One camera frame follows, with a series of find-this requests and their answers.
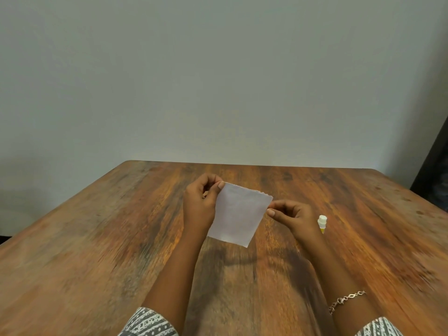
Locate dark furniture panel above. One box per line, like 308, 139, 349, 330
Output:
410, 116, 448, 212

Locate person's right forearm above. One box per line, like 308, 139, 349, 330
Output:
297, 237, 383, 336

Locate grey patterned sleeve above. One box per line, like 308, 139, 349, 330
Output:
355, 317, 404, 336
118, 307, 180, 336

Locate person's right hand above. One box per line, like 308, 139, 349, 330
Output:
267, 200, 321, 246

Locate person's left forearm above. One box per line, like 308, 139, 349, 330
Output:
144, 231, 211, 336

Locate gold chain bracelet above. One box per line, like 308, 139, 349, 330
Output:
328, 290, 367, 315

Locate person's left hand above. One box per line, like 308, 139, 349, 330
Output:
183, 173, 225, 236

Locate white paper sheet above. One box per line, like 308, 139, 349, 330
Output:
207, 182, 274, 248

